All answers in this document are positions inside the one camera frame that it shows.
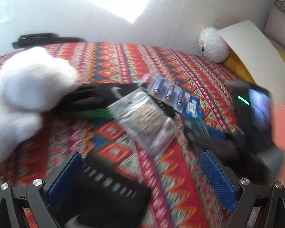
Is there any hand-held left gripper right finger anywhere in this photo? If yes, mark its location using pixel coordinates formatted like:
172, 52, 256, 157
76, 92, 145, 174
200, 150, 285, 228

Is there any round white plush bird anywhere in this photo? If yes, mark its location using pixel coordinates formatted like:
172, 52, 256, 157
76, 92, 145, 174
199, 25, 231, 64

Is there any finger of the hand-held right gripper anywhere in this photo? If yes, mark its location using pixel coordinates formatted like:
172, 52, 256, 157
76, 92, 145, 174
184, 117, 243, 152

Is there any red patterned blanket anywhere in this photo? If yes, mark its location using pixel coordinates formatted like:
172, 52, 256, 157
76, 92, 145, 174
0, 41, 285, 228

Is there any white plush bear toy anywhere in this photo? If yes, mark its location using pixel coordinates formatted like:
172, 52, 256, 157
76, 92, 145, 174
0, 46, 79, 163

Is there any beige sofa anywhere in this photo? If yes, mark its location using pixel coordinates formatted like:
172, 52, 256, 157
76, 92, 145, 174
264, 6, 285, 55

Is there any clear plastic bag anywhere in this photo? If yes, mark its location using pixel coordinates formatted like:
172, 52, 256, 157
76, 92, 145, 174
106, 87, 177, 156

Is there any battery blister pack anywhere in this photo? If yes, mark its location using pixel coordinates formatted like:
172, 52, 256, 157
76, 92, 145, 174
139, 74, 205, 119

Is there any long black tool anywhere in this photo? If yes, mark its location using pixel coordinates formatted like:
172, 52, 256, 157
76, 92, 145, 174
12, 33, 86, 49

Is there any cream cardboard box lid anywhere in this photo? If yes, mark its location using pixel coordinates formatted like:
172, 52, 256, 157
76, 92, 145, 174
217, 20, 285, 107

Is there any yellow cloth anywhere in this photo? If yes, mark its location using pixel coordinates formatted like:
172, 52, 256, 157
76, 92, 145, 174
222, 50, 285, 83

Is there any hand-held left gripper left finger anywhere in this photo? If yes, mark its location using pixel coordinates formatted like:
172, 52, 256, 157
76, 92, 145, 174
0, 150, 83, 228

